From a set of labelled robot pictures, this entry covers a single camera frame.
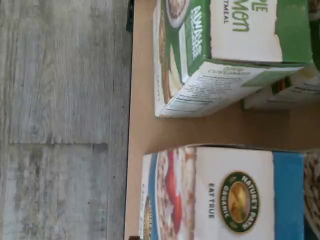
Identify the blue flax plus oatmeal box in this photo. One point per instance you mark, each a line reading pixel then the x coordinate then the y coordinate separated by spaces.
pixel 312 187
pixel 225 187

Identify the wooden shelf board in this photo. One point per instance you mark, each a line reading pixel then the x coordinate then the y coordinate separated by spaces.
pixel 142 100

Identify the black metal shelf rack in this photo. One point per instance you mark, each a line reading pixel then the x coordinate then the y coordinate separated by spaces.
pixel 130 20

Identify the green apple cinnamon oatmeal box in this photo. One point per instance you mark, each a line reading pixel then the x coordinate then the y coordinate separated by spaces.
pixel 287 95
pixel 237 30

